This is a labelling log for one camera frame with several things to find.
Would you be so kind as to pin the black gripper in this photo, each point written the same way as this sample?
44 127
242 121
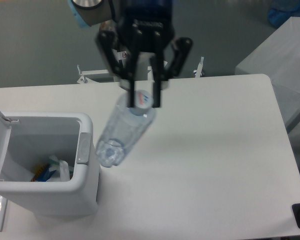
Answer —
149 17

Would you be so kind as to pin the clear plastic water bottle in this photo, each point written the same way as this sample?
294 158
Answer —
124 128

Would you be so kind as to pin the clear plastic wrapper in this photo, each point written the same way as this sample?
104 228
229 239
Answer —
63 173

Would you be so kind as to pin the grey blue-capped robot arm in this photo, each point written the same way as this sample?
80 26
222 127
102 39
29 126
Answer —
93 12

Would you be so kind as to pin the white plastic trash can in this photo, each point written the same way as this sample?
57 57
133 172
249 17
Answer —
47 162

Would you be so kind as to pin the grey covered side table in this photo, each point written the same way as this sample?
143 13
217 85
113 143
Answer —
278 57

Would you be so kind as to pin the blue plastic bag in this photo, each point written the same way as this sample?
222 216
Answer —
281 10

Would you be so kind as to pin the blue yellow snack package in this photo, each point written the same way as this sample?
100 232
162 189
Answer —
43 173

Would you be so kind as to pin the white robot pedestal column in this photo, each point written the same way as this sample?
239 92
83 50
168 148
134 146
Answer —
142 70

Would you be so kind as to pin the white pedestal base bracket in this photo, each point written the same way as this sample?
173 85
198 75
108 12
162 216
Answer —
103 76

